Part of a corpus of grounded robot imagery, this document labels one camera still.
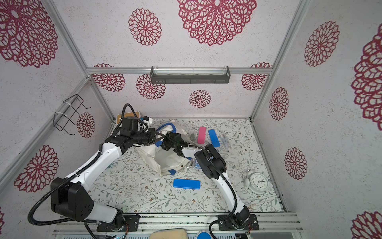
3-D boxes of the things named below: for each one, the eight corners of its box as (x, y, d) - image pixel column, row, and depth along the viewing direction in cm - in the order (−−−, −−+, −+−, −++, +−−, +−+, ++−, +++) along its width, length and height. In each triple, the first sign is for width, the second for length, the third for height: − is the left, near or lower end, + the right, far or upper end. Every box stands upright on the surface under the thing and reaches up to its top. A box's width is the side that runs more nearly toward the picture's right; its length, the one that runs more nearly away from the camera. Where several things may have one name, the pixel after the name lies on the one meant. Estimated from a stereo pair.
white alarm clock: (246, 194, 85) (249, 192, 81) (241, 173, 93) (243, 170, 89) (268, 194, 85) (271, 192, 81) (261, 173, 93) (264, 170, 89)
